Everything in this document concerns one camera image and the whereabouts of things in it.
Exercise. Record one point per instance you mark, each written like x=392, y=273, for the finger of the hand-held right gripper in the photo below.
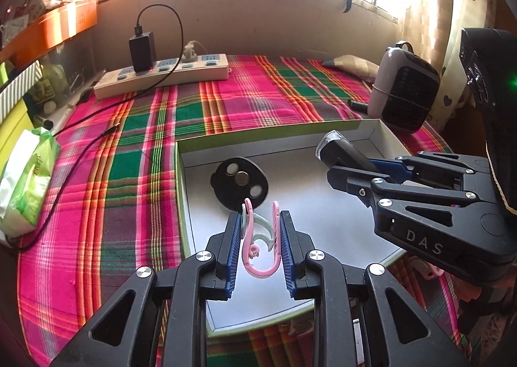
x=351, y=181
x=387, y=167

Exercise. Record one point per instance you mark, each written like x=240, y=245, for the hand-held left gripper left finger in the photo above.
x=232, y=254

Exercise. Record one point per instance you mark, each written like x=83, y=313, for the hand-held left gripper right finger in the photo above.
x=287, y=254

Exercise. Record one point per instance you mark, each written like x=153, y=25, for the black rectangular device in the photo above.
x=339, y=150

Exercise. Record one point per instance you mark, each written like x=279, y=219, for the pink clip with pale hook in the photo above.
x=260, y=273

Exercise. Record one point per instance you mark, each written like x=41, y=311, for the green and white cardboard box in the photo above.
x=323, y=225

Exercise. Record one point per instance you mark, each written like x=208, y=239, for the round black and white gadget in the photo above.
x=226, y=189

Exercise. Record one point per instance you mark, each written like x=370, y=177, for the small black plug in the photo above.
x=357, y=104

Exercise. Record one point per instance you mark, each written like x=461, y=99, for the grey and black fan heater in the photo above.
x=408, y=96

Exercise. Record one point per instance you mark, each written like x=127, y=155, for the beige patterned pouch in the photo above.
x=355, y=66

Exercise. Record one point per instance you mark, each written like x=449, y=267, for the plaid tablecloth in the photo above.
x=121, y=229

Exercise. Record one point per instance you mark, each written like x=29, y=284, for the beige heart-print curtain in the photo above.
x=428, y=7

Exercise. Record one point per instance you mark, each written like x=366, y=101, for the white power strip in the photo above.
x=210, y=74

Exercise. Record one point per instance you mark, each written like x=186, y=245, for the white plug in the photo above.
x=190, y=53

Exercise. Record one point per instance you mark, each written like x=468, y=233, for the green and white wipes pack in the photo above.
x=28, y=189

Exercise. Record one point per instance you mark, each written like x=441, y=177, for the black charger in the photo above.
x=142, y=51

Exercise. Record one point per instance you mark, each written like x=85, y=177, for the yellow-green box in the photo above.
x=12, y=136

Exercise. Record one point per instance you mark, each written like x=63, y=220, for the green label jar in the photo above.
x=50, y=82

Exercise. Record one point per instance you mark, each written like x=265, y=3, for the striped grey box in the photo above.
x=20, y=84

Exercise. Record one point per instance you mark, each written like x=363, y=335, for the orange storage box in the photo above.
x=52, y=25

